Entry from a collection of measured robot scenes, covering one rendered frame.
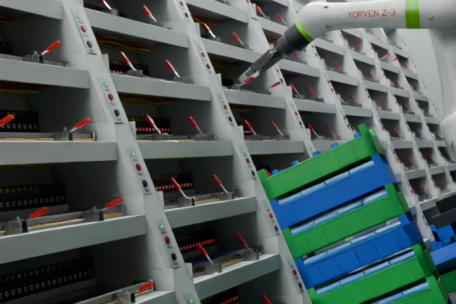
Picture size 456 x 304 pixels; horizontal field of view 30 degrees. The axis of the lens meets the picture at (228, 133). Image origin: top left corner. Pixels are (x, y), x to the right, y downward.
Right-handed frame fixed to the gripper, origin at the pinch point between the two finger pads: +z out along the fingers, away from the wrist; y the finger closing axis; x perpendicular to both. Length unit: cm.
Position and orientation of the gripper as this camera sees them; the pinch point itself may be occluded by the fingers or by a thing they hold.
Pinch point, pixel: (248, 76)
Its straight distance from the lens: 316.7
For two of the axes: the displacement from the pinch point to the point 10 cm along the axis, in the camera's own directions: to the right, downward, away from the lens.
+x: -5.4, -8.1, 2.3
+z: -7.5, 5.9, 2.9
